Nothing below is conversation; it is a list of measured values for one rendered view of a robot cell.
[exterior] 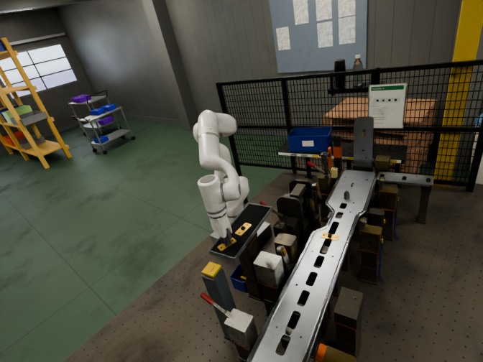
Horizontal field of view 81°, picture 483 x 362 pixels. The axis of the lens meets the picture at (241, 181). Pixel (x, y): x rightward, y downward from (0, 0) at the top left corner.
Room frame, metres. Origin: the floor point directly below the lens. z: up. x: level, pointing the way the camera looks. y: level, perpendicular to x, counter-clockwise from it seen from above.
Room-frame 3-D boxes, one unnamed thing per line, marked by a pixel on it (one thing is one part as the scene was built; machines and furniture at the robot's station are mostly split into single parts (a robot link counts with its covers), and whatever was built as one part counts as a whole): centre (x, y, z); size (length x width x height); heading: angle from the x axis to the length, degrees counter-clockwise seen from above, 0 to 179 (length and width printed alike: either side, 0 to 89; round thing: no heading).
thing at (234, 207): (1.45, 0.05, 1.10); 0.19 x 0.12 x 0.24; 84
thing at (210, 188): (0.97, 0.12, 1.44); 0.09 x 0.08 x 0.13; 83
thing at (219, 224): (0.97, 0.13, 1.29); 0.10 x 0.07 x 0.11; 29
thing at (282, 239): (1.02, -0.13, 0.89); 0.12 x 0.08 x 0.38; 53
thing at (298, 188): (1.24, -0.26, 0.95); 0.18 x 0.13 x 0.49; 143
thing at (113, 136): (6.46, 2.71, 0.45); 0.97 x 0.56 x 0.91; 133
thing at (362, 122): (1.61, -0.81, 1.17); 0.12 x 0.01 x 0.34; 53
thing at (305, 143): (2.00, -0.59, 1.10); 0.30 x 0.17 x 0.13; 60
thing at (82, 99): (7.86, 3.39, 0.54); 1.14 x 0.67 x 1.08; 44
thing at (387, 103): (1.79, -1.06, 1.30); 0.23 x 0.02 x 0.31; 53
